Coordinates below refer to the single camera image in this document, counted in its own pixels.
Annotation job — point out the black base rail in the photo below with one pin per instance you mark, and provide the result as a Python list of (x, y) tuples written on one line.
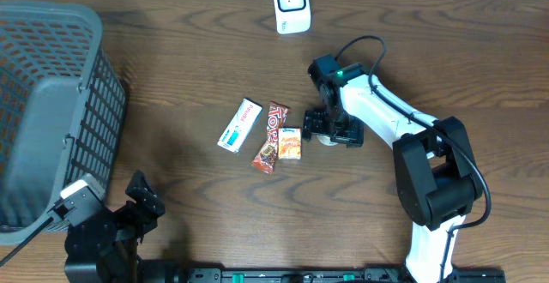
[(376, 274)]

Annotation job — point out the orange tissue pack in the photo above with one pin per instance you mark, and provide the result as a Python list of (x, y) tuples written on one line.
[(289, 143)]

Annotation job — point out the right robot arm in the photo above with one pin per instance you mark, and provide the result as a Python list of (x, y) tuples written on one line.
[(436, 177)]

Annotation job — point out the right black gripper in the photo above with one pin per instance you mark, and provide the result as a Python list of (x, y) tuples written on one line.
[(351, 135)]

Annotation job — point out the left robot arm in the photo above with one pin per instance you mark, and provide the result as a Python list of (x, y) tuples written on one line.
[(103, 248)]

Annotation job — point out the white Panadol box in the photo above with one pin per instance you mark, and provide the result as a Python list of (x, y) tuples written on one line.
[(235, 133)]

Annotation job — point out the red Top candy wrapper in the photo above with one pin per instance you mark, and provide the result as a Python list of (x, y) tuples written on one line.
[(266, 157)]

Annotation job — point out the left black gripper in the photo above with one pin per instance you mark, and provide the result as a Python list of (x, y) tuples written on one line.
[(148, 203)]

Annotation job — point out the grey plastic basket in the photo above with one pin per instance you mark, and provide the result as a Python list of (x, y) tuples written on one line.
[(62, 110)]

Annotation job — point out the green lid jar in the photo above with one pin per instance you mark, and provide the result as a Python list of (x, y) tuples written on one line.
[(327, 140)]

